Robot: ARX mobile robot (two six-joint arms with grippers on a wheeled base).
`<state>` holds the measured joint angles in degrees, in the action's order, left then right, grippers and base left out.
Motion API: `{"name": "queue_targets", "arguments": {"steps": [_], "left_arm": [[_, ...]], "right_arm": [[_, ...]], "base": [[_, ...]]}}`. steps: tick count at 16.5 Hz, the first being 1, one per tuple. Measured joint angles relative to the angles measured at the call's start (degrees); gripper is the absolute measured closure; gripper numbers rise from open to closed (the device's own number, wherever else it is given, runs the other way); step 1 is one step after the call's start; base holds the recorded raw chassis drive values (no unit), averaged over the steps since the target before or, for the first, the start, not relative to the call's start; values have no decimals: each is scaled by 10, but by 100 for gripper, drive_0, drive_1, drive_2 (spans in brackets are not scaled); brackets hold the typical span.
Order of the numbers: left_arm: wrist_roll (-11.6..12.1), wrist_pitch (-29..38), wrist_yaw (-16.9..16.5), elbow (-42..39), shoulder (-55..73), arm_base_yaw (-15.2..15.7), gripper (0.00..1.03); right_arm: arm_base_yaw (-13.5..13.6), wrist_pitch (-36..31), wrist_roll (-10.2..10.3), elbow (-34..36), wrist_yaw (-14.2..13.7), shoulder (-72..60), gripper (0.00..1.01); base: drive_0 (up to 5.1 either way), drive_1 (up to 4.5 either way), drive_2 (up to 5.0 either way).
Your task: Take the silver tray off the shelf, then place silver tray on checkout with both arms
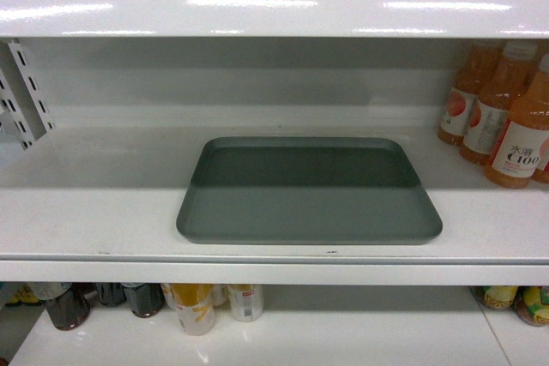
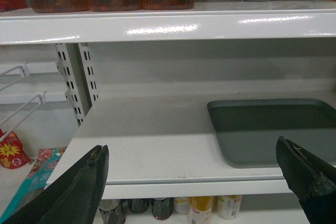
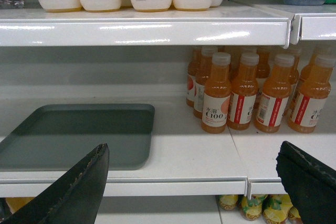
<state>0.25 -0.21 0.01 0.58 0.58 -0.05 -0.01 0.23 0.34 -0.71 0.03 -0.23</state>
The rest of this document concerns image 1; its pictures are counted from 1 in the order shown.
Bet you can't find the grey silver rectangular tray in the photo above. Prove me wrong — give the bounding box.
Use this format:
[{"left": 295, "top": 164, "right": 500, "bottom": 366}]
[{"left": 176, "top": 136, "right": 443, "bottom": 245}]

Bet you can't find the white metal shelf unit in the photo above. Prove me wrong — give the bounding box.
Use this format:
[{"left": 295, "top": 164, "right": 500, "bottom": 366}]
[{"left": 1, "top": 0, "right": 548, "bottom": 365}]

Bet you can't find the yellow label tea bottle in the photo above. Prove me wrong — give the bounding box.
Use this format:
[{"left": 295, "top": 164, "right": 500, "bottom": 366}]
[{"left": 513, "top": 286, "right": 548, "bottom": 327}]

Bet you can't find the yellow white drink bottle front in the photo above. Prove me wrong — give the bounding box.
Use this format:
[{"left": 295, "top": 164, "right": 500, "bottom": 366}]
[{"left": 171, "top": 284, "right": 215, "bottom": 336}]

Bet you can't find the orange juice bottle middle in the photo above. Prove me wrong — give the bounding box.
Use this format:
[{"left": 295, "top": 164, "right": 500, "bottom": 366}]
[{"left": 460, "top": 40, "right": 538, "bottom": 165}]

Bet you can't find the yellow white drink bottle back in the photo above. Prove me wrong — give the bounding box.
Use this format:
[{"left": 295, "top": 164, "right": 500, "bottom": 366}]
[{"left": 227, "top": 284, "right": 263, "bottom": 322}]

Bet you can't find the orange juice bottle back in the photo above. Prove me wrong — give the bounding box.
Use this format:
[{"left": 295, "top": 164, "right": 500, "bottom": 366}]
[{"left": 437, "top": 39, "right": 502, "bottom": 146}]

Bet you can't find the orange juice bottle front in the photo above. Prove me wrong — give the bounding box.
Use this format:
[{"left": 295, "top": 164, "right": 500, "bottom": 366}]
[{"left": 484, "top": 56, "right": 548, "bottom": 189}]

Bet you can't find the yellow white drink bottle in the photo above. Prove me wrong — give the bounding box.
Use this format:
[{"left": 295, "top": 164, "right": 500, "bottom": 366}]
[
  {"left": 227, "top": 284, "right": 263, "bottom": 322},
  {"left": 171, "top": 284, "right": 215, "bottom": 336}
]

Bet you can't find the dark tea bottle left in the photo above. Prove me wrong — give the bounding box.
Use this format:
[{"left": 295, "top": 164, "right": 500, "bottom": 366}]
[{"left": 28, "top": 282, "right": 90, "bottom": 331}]

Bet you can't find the dark tea bottle right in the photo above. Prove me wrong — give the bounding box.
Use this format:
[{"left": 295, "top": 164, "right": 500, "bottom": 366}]
[{"left": 121, "top": 283, "right": 165, "bottom": 318}]

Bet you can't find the dark tea bottle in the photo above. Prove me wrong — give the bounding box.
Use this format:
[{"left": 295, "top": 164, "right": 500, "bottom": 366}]
[
  {"left": 28, "top": 282, "right": 90, "bottom": 331},
  {"left": 121, "top": 283, "right": 165, "bottom": 318}
]

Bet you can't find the orange juice bottle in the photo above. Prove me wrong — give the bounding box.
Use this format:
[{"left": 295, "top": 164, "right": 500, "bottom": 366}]
[
  {"left": 484, "top": 56, "right": 548, "bottom": 189},
  {"left": 437, "top": 39, "right": 502, "bottom": 146},
  {"left": 460, "top": 40, "right": 538, "bottom": 165}
]

